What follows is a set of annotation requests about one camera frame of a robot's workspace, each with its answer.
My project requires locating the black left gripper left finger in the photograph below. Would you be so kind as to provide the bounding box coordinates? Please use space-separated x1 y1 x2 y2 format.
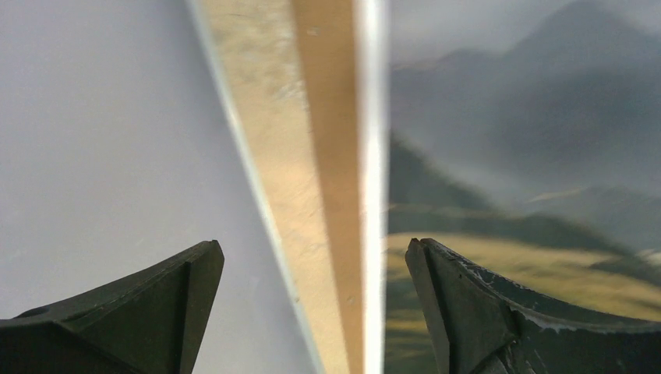
1 240 224 373

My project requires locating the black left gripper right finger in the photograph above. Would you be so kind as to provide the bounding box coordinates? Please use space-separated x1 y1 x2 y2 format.
405 238 660 373

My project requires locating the landscape photo print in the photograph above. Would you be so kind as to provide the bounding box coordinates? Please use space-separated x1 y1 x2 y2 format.
384 1 660 373

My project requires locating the brown backing board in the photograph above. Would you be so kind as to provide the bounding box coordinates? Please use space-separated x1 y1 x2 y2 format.
292 0 364 373

